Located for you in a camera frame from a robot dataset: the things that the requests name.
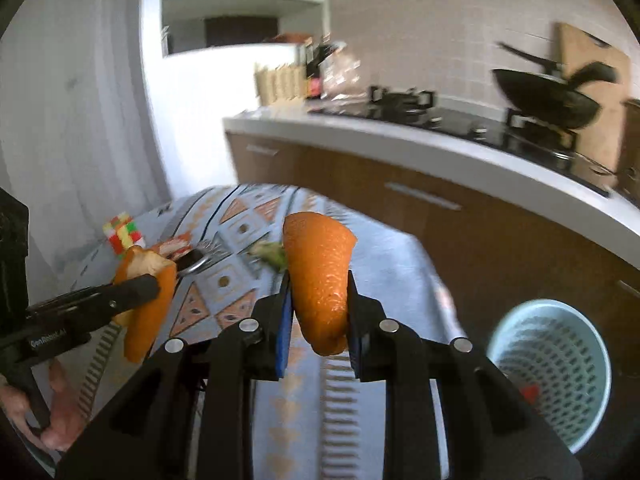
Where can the person's left hand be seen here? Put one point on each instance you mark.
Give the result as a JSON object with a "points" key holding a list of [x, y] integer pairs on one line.
{"points": [[65, 410]]}

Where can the broccoli piece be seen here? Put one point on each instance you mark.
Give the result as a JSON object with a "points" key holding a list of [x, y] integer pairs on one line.
{"points": [[270, 255]]}

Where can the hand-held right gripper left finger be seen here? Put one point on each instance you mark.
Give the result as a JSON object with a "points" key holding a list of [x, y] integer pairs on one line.
{"points": [[282, 330]]}

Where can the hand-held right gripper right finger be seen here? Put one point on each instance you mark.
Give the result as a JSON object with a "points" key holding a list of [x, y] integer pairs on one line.
{"points": [[352, 330]]}

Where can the beige slatted utensil basket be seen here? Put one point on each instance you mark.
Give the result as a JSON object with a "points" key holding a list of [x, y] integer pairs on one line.
{"points": [[280, 84]]}

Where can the orange peel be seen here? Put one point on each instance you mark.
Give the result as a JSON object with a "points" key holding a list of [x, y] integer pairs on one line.
{"points": [[320, 260], [145, 327]]}

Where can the dark sauce bottle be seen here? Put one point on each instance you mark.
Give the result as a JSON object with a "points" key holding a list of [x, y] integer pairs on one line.
{"points": [[315, 72]]}

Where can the red snack wrapper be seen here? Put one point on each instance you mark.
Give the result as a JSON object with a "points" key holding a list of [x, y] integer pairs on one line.
{"points": [[172, 249]]}

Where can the black wok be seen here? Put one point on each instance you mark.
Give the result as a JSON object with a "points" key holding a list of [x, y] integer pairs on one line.
{"points": [[540, 100]]}

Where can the brown rice cooker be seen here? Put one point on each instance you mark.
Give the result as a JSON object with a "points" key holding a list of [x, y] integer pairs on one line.
{"points": [[632, 135]]}

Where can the black gas stove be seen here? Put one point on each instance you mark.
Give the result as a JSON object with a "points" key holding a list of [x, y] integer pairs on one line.
{"points": [[450, 120]]}

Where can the wooden cutting board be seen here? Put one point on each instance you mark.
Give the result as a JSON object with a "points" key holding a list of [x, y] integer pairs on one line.
{"points": [[610, 125]]}

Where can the small metal strainer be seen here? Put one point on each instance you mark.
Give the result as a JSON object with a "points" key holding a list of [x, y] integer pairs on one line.
{"points": [[197, 260]]}

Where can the black ladle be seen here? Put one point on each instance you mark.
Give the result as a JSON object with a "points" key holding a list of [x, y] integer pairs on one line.
{"points": [[592, 74]]}

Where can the colourful puzzle cube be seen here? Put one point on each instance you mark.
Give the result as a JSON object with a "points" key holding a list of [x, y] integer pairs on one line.
{"points": [[122, 235]]}

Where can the light blue perforated basket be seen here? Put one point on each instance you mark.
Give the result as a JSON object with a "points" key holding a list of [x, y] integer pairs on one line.
{"points": [[550, 340]]}

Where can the clear plastic bag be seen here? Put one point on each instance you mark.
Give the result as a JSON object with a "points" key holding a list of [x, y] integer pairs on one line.
{"points": [[345, 75]]}

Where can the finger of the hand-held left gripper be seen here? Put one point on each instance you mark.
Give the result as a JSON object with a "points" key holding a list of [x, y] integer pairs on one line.
{"points": [[125, 295]]}

